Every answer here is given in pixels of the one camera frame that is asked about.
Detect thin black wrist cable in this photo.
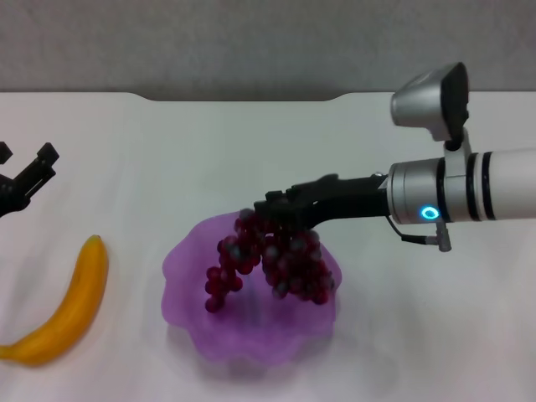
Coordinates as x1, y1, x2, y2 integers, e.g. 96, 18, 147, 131
387, 214, 454, 253

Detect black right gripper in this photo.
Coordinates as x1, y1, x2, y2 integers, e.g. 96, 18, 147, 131
253, 172, 393, 232

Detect dark red grape bunch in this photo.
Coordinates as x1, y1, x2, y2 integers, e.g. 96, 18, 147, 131
204, 209, 336, 314

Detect purple wavy plastic bowl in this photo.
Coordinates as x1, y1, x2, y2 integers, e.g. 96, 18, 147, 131
161, 211, 343, 369

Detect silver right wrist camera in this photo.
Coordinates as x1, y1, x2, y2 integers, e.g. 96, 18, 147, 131
389, 61, 471, 152

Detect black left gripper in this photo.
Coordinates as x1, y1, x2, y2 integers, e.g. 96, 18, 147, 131
0, 142, 60, 219

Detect yellow banana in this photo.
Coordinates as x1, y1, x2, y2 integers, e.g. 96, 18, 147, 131
0, 234, 110, 368

